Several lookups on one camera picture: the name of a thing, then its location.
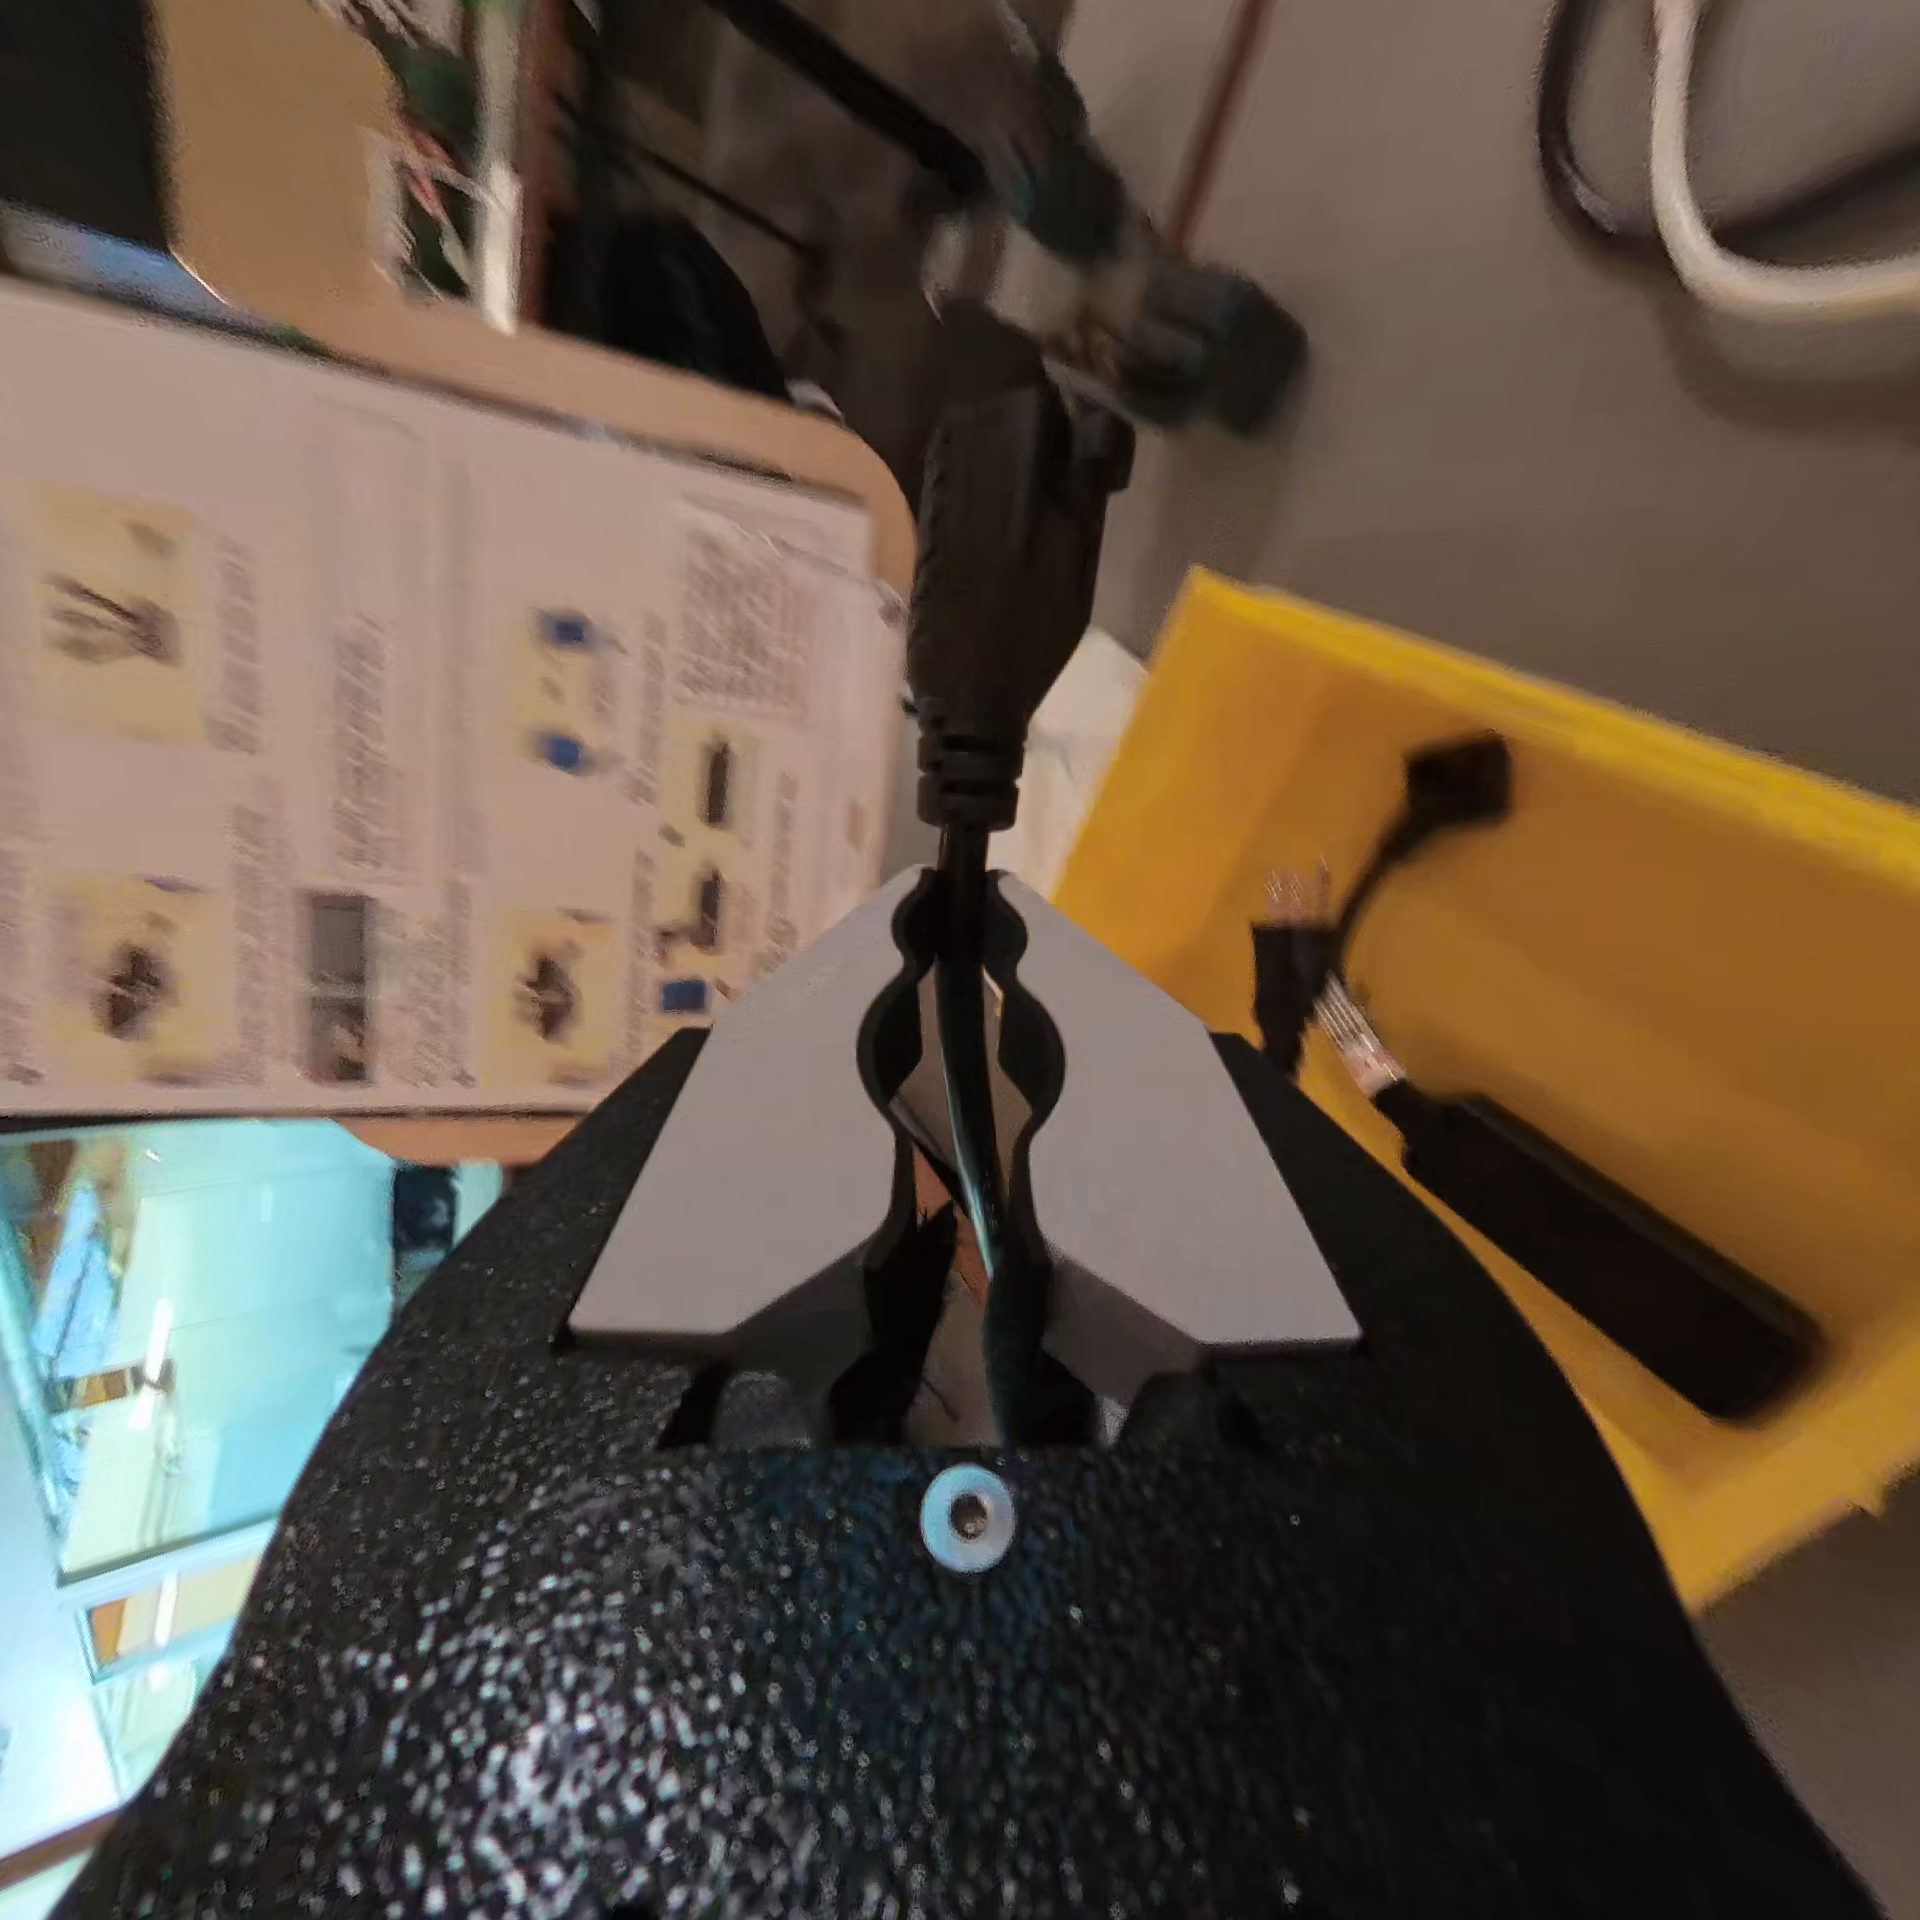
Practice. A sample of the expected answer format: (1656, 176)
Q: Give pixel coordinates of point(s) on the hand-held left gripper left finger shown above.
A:
(749, 1169)

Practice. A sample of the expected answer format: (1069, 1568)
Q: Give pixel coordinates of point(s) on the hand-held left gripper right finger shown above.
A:
(1187, 1186)

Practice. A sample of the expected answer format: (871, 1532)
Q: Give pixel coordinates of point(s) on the yellow plastic bin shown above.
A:
(1649, 932)

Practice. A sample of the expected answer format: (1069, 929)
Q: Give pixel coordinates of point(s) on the reflective glass panel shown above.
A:
(180, 1350)

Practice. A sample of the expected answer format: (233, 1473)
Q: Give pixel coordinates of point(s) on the printed instruction sheet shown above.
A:
(378, 672)

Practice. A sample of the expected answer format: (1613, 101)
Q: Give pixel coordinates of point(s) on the dark blurred object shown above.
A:
(1216, 352)

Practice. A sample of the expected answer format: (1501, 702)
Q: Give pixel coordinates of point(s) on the wooden board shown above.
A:
(269, 181)

